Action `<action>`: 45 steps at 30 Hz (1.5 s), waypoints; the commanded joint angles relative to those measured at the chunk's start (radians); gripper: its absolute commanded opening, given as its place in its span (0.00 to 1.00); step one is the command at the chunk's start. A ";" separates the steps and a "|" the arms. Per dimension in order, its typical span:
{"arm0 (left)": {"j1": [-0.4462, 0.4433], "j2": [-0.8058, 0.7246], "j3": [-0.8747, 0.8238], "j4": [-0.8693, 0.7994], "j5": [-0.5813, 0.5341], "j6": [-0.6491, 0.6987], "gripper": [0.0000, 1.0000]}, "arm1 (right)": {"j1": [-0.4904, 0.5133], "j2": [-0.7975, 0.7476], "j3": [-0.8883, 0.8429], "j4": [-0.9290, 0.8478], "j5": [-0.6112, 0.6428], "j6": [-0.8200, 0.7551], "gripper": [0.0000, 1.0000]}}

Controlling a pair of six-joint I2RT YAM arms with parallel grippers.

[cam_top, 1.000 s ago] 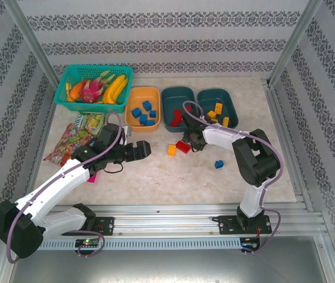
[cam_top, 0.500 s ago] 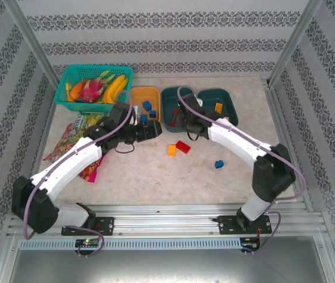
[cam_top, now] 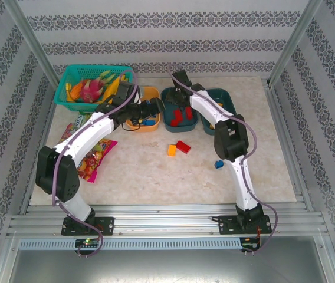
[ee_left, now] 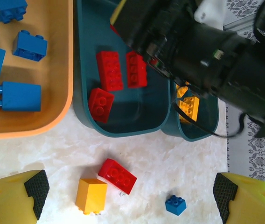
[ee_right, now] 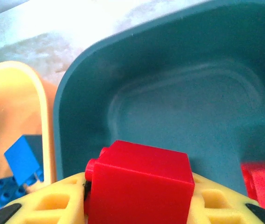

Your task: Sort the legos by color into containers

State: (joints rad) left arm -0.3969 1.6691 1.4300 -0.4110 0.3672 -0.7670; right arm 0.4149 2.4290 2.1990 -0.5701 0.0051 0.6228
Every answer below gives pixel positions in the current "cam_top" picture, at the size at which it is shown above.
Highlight red two-by-four lego brick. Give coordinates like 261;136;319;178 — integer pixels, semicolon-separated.
175;140;192;154
169;108;185;126

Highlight yellow plastic tub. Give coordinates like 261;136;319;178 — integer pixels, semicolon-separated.
125;86;161;133

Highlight dark teal plastic tub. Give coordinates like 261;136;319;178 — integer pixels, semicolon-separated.
198;88;239;136
160;87;199;133

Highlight yellow toy fruit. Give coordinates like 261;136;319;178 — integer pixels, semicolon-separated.
101;75;123;103

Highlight pink toy dragon fruit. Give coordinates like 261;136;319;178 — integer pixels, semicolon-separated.
78;75;111;104

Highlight green snack bag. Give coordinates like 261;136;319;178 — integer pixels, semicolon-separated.
73;113;93;129

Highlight colourful fruit candy bag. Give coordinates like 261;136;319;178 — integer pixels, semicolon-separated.
75;138;118;183

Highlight orange toy fruit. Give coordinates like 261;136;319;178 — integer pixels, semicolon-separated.
67;82;84;103

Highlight green mesh plastic basket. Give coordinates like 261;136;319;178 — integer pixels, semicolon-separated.
54;64;134;113

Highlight pink snack bag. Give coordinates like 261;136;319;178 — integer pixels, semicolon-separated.
58;122;81;145

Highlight small circuit board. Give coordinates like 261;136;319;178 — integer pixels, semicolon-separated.
75;239;100;248
242;240;261;251

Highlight grey metal sheet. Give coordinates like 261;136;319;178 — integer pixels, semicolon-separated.
0;235;335;283

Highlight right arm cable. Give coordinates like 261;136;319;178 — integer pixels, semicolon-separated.
167;70;279;257

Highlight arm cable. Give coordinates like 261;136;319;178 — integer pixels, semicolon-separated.
51;70;142;260
167;70;279;257

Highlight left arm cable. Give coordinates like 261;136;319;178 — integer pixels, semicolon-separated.
51;70;142;260

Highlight aluminium front rail bed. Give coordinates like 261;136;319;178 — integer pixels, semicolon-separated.
6;203;330;236

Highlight aluminium frame side rail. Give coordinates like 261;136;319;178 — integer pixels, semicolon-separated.
263;79;316;213

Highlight aluminium frame post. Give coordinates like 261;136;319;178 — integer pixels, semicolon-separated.
4;0;62;88
266;0;324;86

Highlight grey slotted cable duct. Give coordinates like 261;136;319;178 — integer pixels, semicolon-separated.
18;237;242;251

